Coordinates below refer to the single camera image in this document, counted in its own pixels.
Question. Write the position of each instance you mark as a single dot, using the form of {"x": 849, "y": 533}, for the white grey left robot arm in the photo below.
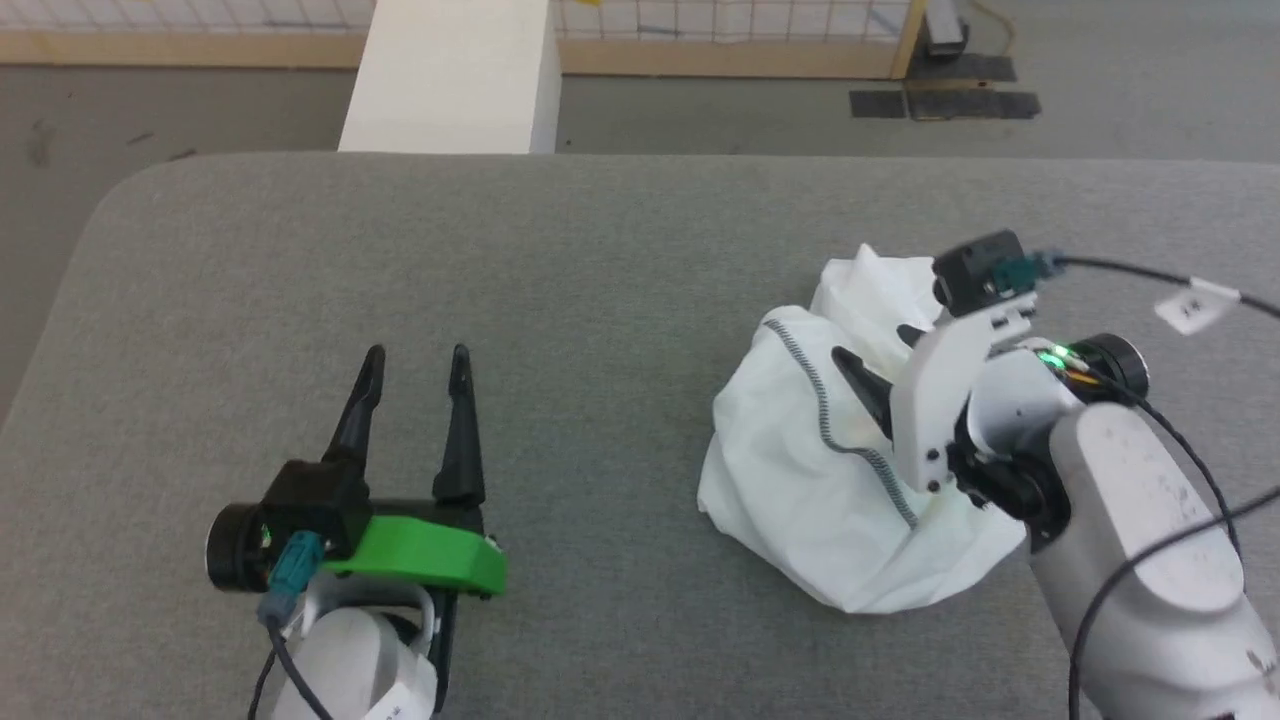
{"x": 355, "y": 660}

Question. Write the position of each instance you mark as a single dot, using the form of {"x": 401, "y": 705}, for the grey floor device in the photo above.
{"x": 945, "y": 28}

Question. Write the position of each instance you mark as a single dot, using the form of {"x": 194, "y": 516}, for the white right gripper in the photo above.
{"x": 935, "y": 400}

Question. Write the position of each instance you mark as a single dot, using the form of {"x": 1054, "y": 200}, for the small black floor mat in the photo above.
{"x": 877, "y": 104}

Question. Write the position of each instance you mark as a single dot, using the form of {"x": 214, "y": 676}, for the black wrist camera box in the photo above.
{"x": 975, "y": 268}
{"x": 315, "y": 505}

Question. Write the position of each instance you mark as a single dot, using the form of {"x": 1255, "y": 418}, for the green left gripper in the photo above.
{"x": 420, "y": 555}

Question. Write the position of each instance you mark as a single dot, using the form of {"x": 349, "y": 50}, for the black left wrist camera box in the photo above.
{"x": 315, "y": 505}

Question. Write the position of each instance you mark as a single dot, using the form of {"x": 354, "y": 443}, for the white square pillar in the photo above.
{"x": 450, "y": 80}

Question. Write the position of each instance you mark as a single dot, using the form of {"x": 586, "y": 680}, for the dark grey floor mat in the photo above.
{"x": 960, "y": 70}

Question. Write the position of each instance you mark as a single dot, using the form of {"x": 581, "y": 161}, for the wide black floor mat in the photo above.
{"x": 975, "y": 105}

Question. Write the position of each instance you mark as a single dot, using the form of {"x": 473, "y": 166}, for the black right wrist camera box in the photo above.
{"x": 975, "y": 268}

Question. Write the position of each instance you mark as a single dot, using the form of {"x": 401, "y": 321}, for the white t-shirt with grey stitching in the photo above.
{"x": 800, "y": 470}

